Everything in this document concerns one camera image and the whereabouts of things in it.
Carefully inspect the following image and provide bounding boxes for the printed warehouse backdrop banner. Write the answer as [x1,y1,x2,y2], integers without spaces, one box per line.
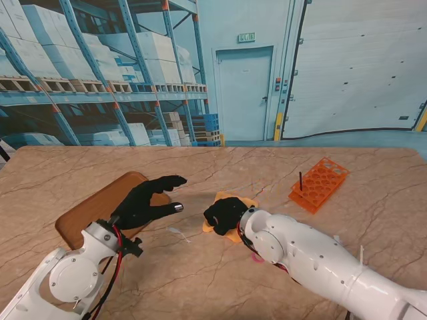
[0,0,427,149]

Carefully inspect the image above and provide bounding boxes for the orange test tube rack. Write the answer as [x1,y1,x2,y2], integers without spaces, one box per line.
[288,157,351,215]

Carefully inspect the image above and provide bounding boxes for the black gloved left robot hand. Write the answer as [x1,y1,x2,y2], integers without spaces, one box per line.
[111,175,188,239]

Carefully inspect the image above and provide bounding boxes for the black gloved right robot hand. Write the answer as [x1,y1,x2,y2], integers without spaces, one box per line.
[203,196,250,236]

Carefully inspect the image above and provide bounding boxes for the yellow cloth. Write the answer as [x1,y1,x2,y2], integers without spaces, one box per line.
[202,191,260,243]

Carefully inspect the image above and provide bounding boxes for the red black left arm cable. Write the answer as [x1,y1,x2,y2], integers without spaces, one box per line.
[87,225,129,320]

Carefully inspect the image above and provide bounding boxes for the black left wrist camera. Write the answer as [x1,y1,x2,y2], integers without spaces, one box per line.
[121,236,144,258]

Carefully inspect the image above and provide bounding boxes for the brown wooden tray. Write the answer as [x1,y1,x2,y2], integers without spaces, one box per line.
[55,171,171,251]

